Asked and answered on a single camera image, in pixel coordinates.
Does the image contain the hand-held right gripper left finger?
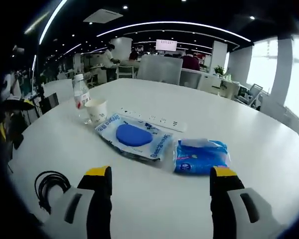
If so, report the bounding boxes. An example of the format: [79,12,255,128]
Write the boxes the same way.
[43,165,113,239]

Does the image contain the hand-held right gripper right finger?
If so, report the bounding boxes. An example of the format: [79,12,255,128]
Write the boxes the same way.
[209,166,281,239]

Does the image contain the blue tissue pack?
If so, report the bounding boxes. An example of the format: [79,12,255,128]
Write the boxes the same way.
[173,138,231,176]

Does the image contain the clear plastic water bottle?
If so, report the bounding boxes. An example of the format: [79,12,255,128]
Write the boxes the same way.
[72,73,92,124]

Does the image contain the black cable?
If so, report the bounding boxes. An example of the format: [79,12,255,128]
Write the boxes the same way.
[34,170,72,215]

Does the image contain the blue sponge packet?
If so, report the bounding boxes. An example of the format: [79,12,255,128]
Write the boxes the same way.
[94,113,174,162]

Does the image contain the white paper cup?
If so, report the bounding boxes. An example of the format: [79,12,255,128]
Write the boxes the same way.
[84,99,108,127]

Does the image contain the white table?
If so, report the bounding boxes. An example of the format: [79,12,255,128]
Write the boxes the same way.
[6,78,299,239]

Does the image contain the white power strip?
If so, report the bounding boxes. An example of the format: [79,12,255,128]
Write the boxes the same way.
[120,107,186,132]

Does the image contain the ceiling air conditioner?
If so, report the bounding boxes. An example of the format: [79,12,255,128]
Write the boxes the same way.
[83,8,124,23]

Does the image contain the window with blinds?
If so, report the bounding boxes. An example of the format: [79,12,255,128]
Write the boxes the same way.
[246,37,279,93]

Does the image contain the grey mesh chair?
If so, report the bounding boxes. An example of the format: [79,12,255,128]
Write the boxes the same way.
[137,54,184,85]

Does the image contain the white frame chair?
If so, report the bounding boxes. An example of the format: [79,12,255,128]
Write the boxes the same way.
[117,65,138,79]

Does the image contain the wall display screen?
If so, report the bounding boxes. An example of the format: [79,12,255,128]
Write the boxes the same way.
[155,39,177,52]

